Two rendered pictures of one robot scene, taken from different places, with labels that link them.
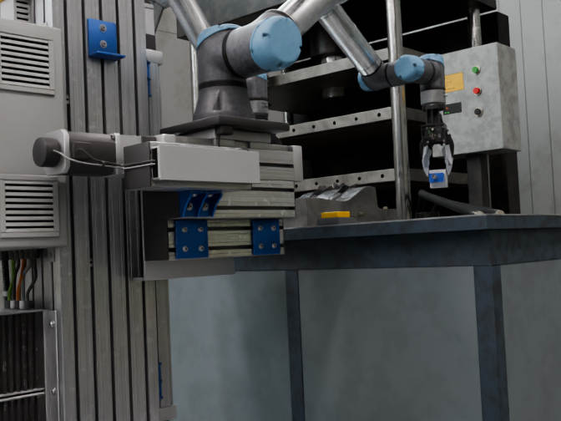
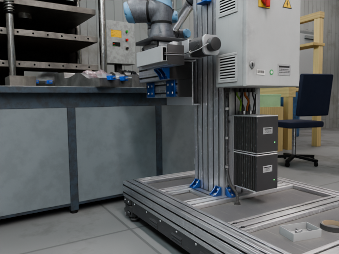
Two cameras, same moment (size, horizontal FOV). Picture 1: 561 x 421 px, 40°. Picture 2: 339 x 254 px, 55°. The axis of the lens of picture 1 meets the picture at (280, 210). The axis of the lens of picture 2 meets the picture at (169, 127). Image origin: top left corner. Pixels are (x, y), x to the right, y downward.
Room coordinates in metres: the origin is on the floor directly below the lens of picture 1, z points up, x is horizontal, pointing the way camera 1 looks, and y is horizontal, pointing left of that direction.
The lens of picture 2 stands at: (1.69, 2.25, 0.71)
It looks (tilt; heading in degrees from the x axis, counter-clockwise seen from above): 5 degrees down; 285
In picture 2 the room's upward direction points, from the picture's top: 1 degrees counter-clockwise
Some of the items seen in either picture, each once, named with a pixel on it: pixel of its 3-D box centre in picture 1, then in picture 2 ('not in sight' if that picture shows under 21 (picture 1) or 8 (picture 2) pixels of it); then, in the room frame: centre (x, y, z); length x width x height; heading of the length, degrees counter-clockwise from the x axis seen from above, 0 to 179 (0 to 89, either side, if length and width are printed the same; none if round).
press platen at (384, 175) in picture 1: (346, 188); (25, 68); (3.71, -0.32, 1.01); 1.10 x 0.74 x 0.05; 48
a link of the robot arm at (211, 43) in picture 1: (223, 57); not in sight; (1.84, 0.12, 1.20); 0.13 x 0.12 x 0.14; 49
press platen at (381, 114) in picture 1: (343, 136); (24, 40); (3.71, -0.32, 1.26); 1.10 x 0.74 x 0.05; 48
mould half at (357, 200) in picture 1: (324, 208); (131, 80); (2.62, -0.15, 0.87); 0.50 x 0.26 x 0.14; 138
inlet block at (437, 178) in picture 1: (437, 177); not in sight; (2.31, -0.47, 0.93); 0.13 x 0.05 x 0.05; 161
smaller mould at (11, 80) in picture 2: not in sight; (20, 82); (3.14, 0.47, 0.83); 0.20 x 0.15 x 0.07; 138
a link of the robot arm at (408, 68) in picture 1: (409, 70); (182, 34); (2.26, -0.40, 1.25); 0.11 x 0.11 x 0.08; 49
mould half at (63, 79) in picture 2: not in sight; (91, 80); (2.79, 0.18, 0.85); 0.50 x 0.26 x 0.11; 156
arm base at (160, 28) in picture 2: not in sight; (161, 32); (2.19, 0.47, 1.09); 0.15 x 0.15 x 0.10
